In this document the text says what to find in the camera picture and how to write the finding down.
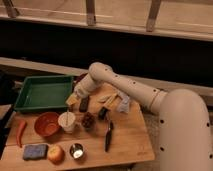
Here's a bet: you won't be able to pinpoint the wooden fork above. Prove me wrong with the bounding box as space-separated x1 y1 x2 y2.
66 107 69 126

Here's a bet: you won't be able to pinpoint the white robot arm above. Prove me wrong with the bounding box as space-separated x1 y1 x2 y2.
66 62 213 171

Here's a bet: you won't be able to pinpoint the white paper cup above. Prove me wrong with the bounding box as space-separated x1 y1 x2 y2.
58 112 76 133

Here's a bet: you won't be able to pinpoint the small metal cup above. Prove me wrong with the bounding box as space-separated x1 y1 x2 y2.
69 143 84 159

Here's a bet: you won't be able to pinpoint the black rectangular block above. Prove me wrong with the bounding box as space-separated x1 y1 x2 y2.
79 97 89 112

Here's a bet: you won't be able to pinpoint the purple bowl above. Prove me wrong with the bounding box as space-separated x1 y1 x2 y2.
76 73 87 83

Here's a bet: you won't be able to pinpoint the dark red pine cone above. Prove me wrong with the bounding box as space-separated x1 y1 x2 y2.
81 112 95 130

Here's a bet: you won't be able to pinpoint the small black brush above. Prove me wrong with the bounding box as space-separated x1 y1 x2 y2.
98 107 109 120

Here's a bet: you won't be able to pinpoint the green plastic tray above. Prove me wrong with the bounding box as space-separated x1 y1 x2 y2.
14 75 73 113

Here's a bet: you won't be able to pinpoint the wooden spoon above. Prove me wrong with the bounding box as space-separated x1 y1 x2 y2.
97 94 114 103

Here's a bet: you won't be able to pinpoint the orange bowl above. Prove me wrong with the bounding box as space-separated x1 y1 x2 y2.
34 112 60 137

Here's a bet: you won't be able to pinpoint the wooden cutting board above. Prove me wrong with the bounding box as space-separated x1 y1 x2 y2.
0 77 156 171

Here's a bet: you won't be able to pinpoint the black tongs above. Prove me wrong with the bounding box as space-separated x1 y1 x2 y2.
105 121 114 152

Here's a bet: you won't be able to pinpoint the grey crumpled cloth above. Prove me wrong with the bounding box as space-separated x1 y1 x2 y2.
116 91 131 113

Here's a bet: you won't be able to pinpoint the red chili pepper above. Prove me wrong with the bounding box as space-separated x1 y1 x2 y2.
16 120 27 147

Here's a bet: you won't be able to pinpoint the red yellow apple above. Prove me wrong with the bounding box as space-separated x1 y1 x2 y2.
47 145 64 163

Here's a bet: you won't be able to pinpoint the blue sponge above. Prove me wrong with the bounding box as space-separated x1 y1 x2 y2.
23 144 48 160

